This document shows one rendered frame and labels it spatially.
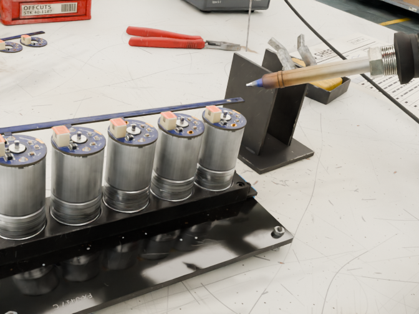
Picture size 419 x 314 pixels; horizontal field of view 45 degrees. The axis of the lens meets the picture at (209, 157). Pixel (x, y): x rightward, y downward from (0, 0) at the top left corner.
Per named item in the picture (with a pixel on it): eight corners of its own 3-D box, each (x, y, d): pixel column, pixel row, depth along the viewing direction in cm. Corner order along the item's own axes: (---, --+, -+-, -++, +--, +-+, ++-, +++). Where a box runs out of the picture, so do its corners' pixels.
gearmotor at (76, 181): (106, 232, 26) (114, 147, 24) (59, 243, 25) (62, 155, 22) (88, 204, 28) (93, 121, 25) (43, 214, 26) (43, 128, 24)
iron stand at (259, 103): (226, 195, 39) (310, 141, 32) (179, 98, 41) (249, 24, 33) (279, 176, 43) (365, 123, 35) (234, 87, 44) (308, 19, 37)
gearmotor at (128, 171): (154, 218, 28) (166, 137, 25) (113, 230, 26) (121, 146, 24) (134, 194, 29) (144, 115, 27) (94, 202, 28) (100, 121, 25)
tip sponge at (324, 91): (347, 91, 52) (352, 77, 52) (326, 105, 48) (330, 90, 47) (284, 65, 56) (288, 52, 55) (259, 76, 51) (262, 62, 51)
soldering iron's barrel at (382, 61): (264, 101, 26) (398, 80, 24) (258, 73, 25) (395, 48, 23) (267, 91, 27) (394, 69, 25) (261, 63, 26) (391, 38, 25)
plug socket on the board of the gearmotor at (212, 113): (223, 121, 28) (226, 111, 28) (210, 124, 27) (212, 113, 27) (215, 114, 28) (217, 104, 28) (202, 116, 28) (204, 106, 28)
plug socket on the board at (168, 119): (179, 128, 26) (181, 117, 26) (165, 131, 26) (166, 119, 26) (172, 121, 27) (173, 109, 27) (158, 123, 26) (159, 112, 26)
